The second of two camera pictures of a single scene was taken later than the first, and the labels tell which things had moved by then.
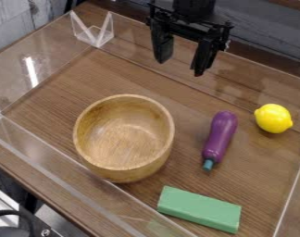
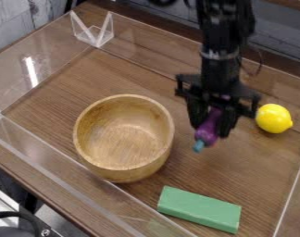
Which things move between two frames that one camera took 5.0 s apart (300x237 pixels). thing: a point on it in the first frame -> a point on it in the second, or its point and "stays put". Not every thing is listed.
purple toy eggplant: (224, 129) -> (207, 132)
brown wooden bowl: (123, 137) stays put
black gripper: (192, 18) -> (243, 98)
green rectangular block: (205, 210) stays put
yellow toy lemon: (274, 118) stays put
